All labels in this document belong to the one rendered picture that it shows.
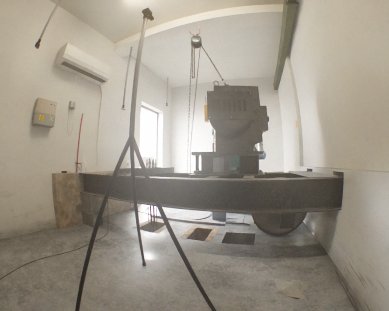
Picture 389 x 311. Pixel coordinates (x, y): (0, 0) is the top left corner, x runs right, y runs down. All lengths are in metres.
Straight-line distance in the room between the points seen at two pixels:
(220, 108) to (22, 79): 2.20
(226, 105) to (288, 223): 1.18
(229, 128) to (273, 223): 1.08
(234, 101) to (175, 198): 1.06
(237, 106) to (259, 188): 0.81
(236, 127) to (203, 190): 0.67
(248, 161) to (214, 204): 0.90
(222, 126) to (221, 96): 0.30
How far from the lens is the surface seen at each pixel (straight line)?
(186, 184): 1.46
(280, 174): 2.16
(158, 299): 1.13
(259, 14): 2.65
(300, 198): 1.43
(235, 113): 1.69
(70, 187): 2.31
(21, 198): 2.20
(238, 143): 1.77
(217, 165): 2.36
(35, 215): 2.28
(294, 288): 1.22
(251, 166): 2.14
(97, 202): 2.28
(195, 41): 2.48
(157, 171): 2.04
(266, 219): 1.90
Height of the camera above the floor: 0.79
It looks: 3 degrees up
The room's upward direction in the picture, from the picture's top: straight up
